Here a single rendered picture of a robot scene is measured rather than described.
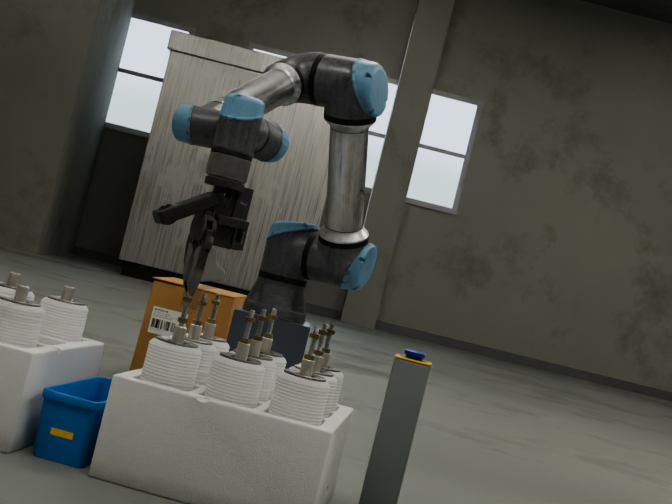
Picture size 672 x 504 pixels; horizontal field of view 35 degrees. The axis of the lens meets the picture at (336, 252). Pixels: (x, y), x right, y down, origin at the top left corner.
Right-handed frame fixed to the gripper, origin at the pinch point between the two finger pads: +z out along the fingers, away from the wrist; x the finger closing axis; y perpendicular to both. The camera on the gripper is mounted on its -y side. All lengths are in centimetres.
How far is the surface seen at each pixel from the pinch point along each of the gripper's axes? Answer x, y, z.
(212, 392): -8.4, 6.1, 16.3
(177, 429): -9.5, 1.0, 23.4
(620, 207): 566, 581, -121
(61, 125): 637, 103, -63
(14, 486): -13.9, -24.5, 35.1
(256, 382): -10.7, 12.7, 13.0
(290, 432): -20.0, 16.7, 18.9
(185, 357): -4.7, 1.1, 11.7
